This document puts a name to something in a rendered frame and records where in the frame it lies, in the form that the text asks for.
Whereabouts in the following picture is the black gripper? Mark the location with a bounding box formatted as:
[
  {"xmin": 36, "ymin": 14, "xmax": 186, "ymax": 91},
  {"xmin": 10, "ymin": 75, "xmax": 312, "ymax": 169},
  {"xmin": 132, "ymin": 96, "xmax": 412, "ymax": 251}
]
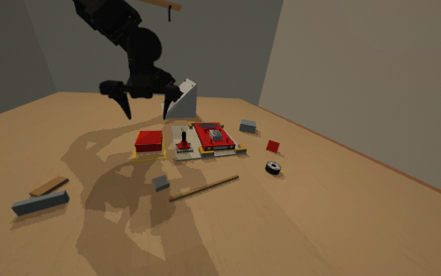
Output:
[{"xmin": 99, "ymin": 59, "xmax": 180, "ymax": 119}]

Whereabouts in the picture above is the brown thin rod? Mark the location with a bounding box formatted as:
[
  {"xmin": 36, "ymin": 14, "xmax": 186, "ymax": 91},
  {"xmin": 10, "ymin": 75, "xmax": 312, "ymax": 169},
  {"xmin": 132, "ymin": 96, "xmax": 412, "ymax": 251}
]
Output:
[{"xmin": 168, "ymin": 174, "xmax": 239, "ymax": 203}]

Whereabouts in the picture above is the dark red square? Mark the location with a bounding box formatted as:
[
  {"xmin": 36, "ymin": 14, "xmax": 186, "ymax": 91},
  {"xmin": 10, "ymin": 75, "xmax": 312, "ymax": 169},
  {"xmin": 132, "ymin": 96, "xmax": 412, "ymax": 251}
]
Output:
[{"xmin": 266, "ymin": 140, "xmax": 280, "ymax": 153}]

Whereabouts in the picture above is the black toy tyre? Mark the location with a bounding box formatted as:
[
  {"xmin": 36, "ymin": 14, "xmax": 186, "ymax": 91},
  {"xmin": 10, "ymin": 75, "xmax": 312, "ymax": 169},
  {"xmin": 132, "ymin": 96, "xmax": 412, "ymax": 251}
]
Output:
[{"xmin": 265, "ymin": 161, "xmax": 281, "ymax": 175}]

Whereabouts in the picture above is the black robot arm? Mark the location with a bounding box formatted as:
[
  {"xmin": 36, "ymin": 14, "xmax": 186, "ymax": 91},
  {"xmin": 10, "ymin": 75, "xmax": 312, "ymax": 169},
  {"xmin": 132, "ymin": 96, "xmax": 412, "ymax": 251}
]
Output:
[{"xmin": 73, "ymin": 0, "xmax": 175, "ymax": 98}]

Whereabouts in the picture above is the brown flat bar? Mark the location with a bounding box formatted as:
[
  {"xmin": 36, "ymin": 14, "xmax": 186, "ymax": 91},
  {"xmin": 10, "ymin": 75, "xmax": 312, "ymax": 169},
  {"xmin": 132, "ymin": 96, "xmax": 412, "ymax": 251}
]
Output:
[{"xmin": 29, "ymin": 176, "xmax": 69, "ymax": 196}]

